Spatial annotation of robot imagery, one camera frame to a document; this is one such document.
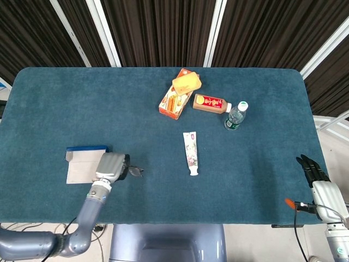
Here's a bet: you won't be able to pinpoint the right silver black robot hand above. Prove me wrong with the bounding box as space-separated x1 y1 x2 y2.
296 154 349 224

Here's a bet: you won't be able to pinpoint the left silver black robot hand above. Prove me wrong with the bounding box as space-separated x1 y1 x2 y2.
94 152 131 184

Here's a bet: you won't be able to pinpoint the eyeglasses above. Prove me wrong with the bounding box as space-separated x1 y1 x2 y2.
125 163 145 178

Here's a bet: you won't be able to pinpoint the blue glasses case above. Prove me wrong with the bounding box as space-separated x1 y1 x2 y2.
65 145 110 185

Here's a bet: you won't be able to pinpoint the orange tipped black connector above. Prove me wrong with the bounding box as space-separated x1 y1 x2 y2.
285 196 318 213

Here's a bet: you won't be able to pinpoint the teal table cloth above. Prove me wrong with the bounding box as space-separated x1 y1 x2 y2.
0 67 329 225

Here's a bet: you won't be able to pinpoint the white metal rack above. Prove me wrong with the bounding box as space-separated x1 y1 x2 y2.
312 114 349 142

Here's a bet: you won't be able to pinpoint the white toothpaste tube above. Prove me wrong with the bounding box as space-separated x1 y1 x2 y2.
183 131 200 177

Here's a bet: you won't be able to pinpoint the orange snack carton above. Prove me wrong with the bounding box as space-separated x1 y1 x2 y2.
158 68 201 121

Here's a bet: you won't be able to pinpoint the blue-grey robot torso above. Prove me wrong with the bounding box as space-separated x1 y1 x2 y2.
109 223 227 262

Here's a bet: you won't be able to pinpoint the brown tea bottle red label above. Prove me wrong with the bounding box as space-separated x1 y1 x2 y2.
192 93 233 115

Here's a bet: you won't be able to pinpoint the clear water bottle green label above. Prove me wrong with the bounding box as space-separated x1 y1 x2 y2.
224 100 249 131

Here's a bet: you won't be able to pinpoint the dark brown curtain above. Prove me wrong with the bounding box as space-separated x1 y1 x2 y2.
0 0 349 118

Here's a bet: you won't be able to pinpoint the black hanging cable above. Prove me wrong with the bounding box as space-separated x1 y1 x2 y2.
293 209 311 262

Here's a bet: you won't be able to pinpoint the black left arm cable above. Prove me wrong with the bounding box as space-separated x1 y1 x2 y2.
40 217 77 262

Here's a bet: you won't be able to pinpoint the wide white frame post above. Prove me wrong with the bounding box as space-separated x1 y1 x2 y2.
86 0 122 68

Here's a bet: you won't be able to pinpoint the thin white frame post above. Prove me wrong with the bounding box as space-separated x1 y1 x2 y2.
50 0 92 68

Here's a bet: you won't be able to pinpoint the white slanted frame post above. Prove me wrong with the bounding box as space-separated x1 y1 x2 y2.
299 23 349 80

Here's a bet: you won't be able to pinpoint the white double frame post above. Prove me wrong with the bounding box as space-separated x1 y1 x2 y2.
203 0 227 68

